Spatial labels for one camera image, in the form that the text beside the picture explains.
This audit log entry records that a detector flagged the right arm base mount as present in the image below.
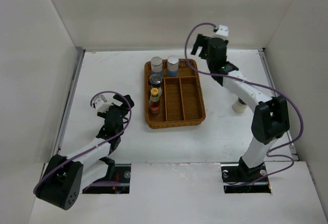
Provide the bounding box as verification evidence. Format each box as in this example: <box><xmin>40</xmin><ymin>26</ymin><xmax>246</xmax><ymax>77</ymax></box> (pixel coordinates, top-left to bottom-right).
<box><xmin>221</xmin><ymin>158</ymin><xmax>271</xmax><ymax>194</ymax></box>

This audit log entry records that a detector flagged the black-top salt grinder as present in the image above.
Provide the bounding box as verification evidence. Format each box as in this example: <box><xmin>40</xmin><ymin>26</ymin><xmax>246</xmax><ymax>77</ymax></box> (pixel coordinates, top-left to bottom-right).
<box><xmin>149</xmin><ymin>73</ymin><xmax>162</xmax><ymax>97</ymax></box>

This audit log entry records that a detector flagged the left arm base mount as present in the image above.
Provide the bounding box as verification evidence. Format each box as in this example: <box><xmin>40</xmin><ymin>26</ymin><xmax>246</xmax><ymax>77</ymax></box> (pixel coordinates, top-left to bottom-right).
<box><xmin>80</xmin><ymin>157</ymin><xmax>132</xmax><ymax>194</ymax></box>

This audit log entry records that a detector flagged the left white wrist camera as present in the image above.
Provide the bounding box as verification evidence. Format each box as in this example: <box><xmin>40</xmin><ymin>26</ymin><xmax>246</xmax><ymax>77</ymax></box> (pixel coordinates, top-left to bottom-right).
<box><xmin>91</xmin><ymin>94</ymin><xmax>112</xmax><ymax>113</ymax></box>

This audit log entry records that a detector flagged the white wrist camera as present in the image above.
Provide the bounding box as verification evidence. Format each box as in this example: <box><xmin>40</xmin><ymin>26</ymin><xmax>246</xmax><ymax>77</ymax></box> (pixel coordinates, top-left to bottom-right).
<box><xmin>91</xmin><ymin>94</ymin><xmax>112</xmax><ymax>113</ymax></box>
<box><xmin>212</xmin><ymin>25</ymin><xmax>229</xmax><ymax>40</ymax></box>

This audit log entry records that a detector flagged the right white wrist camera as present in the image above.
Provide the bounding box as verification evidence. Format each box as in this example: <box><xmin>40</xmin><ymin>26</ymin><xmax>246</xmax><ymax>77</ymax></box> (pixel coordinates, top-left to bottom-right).
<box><xmin>212</xmin><ymin>25</ymin><xmax>229</xmax><ymax>40</ymax></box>

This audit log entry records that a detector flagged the silver-lid spice jar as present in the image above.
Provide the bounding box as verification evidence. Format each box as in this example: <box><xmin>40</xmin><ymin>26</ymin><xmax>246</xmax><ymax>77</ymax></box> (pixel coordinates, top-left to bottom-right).
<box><xmin>151</xmin><ymin>56</ymin><xmax>162</xmax><ymax>76</ymax></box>

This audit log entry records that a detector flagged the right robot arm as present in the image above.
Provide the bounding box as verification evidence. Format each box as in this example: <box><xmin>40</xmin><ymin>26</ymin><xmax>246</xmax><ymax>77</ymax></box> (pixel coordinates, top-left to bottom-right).
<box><xmin>191</xmin><ymin>34</ymin><xmax>290</xmax><ymax>181</ymax></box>

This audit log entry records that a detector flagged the black-cap white bottle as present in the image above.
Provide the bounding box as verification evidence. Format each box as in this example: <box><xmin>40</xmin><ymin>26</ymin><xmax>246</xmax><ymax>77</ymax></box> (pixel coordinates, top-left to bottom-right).
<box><xmin>232</xmin><ymin>98</ymin><xmax>248</xmax><ymax>114</ymax></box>

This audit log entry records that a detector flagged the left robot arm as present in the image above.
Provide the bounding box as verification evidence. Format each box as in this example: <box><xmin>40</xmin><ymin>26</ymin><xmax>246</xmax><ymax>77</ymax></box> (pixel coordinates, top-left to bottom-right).
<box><xmin>33</xmin><ymin>92</ymin><xmax>134</xmax><ymax>210</ymax></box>

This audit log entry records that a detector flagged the white-lid blue-label shaker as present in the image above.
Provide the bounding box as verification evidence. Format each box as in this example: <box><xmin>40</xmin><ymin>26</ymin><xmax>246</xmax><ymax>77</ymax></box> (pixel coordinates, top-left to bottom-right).
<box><xmin>167</xmin><ymin>55</ymin><xmax>179</xmax><ymax>77</ymax></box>

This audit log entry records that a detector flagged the brown wicker divided tray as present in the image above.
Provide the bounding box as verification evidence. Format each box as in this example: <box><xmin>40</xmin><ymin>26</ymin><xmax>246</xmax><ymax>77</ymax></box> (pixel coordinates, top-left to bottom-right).
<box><xmin>144</xmin><ymin>59</ymin><xmax>206</xmax><ymax>129</ymax></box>

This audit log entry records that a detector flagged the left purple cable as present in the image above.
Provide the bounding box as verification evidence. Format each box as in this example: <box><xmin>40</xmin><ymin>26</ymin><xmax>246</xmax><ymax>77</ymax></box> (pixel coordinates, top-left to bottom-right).
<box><xmin>33</xmin><ymin>91</ymin><xmax>133</xmax><ymax>194</ymax></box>

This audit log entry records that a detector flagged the yellow-cap hot sauce bottle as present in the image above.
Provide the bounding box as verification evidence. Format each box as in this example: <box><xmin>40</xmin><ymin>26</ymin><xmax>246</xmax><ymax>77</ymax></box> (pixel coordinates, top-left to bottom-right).
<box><xmin>149</xmin><ymin>88</ymin><xmax>160</xmax><ymax>114</ymax></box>

